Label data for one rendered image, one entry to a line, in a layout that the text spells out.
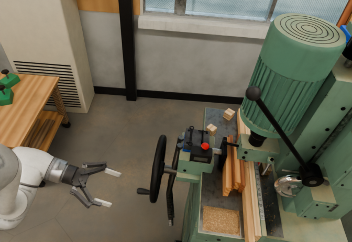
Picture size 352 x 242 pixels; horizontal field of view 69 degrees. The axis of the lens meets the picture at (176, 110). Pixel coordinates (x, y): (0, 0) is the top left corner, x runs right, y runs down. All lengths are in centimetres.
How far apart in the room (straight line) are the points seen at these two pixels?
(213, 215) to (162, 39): 161
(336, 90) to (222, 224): 53
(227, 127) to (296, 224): 47
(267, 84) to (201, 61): 167
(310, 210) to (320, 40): 53
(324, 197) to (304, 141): 18
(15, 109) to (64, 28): 63
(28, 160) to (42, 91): 98
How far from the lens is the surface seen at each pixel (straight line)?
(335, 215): 123
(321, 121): 82
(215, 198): 100
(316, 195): 92
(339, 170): 83
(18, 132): 180
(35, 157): 111
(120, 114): 247
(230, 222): 95
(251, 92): 59
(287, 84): 69
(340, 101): 78
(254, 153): 96
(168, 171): 112
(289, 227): 116
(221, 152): 104
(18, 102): 200
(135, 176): 206
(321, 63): 67
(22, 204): 109
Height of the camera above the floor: 177
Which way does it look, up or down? 45 degrees down
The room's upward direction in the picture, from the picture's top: 6 degrees clockwise
